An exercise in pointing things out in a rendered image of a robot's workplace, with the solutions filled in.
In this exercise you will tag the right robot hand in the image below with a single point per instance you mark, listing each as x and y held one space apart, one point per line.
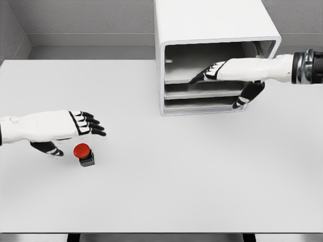
237 69

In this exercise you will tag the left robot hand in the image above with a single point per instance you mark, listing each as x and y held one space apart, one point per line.
50 124

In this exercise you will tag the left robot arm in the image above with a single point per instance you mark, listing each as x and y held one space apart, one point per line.
11 128

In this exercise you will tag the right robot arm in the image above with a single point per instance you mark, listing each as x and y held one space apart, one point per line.
297 67

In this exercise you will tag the white tabletop storage cabinet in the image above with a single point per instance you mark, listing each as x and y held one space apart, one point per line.
214 37

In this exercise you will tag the red button load switch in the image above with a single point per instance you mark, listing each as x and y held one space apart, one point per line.
82 152

